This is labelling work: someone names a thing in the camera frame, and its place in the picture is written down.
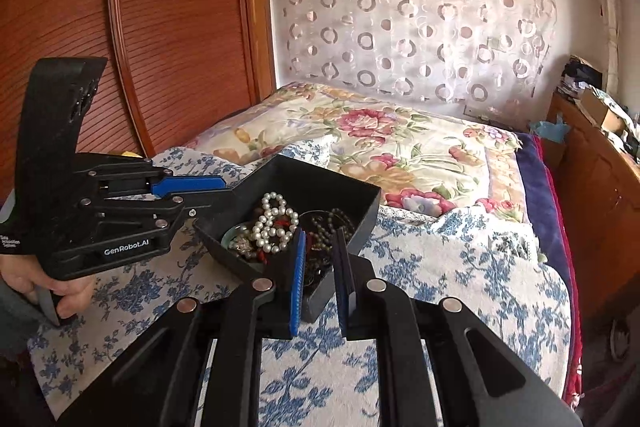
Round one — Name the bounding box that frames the pink floral quilt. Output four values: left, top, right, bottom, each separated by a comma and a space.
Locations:
182, 82, 531, 223

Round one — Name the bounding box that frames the red blanket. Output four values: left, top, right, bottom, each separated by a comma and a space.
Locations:
530, 134, 586, 408

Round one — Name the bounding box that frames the dark bead necklace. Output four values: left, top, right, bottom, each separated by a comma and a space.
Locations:
304, 207, 357, 294

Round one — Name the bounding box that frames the blue plastic bag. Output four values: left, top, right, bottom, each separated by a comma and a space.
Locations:
529, 114, 571, 142

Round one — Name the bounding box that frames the wooden cabinet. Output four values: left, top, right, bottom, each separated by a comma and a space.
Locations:
545, 92, 640, 323

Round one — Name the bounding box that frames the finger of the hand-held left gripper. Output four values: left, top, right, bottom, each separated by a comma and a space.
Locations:
90, 159, 226, 200
80, 188, 237, 230

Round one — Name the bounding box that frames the black storage box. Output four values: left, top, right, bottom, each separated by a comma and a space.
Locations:
192, 153, 382, 324

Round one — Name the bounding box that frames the white pearl necklace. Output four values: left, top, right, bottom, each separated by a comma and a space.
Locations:
251, 192, 301, 254

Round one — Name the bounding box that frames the navy blanket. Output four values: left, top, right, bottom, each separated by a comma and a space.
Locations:
515, 132, 566, 268

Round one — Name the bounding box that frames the pile of clothes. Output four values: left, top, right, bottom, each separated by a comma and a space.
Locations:
559, 55, 603, 98

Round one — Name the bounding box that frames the blue floral blanket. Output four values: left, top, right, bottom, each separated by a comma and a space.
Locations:
27, 142, 573, 427

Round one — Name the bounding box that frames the cardboard box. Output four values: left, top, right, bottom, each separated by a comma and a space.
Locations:
577, 87, 626, 130

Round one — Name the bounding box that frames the green bangle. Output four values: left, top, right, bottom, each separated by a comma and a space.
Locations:
222, 227, 251, 254

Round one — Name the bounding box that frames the wooden headboard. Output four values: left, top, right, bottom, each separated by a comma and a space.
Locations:
0, 0, 276, 168

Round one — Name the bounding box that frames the red bead bracelet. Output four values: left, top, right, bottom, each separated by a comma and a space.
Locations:
250, 212, 317, 264

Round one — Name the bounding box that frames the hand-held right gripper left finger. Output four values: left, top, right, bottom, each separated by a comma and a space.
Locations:
57, 227, 307, 427

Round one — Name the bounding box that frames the sheer window curtain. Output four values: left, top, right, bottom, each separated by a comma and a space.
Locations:
582, 0, 621, 92

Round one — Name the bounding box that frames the circle patterned curtain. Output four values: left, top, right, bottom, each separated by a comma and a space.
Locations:
270, 0, 558, 118

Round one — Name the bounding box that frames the person's left hand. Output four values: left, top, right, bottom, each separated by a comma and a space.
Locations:
0, 251, 96, 320

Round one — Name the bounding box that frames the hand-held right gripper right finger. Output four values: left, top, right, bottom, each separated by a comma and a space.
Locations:
334, 227, 571, 427

